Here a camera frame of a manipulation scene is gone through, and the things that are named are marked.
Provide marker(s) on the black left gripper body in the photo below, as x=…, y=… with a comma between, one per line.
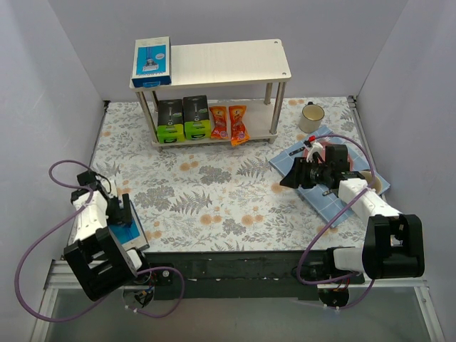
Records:
x=125, y=210

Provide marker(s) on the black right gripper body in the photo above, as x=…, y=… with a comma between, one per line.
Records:
x=303, y=173

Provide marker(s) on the orange razor packet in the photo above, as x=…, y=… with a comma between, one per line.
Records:
x=239, y=133
x=219, y=114

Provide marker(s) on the black green razor box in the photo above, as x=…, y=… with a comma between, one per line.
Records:
x=197, y=125
x=170, y=121

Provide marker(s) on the white two-tier shelf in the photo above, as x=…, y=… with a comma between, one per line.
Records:
x=208, y=65

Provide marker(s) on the blue Harry's razor box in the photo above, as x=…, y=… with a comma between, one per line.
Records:
x=152, y=62

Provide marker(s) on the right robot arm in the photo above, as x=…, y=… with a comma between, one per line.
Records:
x=393, y=244

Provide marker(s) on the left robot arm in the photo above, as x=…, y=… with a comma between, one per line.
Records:
x=107, y=250

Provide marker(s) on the pink polka dot plate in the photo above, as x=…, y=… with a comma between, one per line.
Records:
x=325, y=143

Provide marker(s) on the blue checkered placemat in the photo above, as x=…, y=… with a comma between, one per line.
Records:
x=328, y=206

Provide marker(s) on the cream enamel mug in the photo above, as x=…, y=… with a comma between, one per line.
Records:
x=311, y=117

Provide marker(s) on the painted ceramic mug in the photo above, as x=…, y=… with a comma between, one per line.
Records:
x=374, y=182

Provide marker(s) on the silver fork black handle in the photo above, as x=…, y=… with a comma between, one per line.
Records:
x=300, y=151

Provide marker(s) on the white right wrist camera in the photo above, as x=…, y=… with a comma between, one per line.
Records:
x=313, y=147

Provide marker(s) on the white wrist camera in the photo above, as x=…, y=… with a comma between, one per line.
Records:
x=110, y=185
x=313, y=147

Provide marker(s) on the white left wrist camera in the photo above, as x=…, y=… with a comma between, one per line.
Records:
x=110, y=185

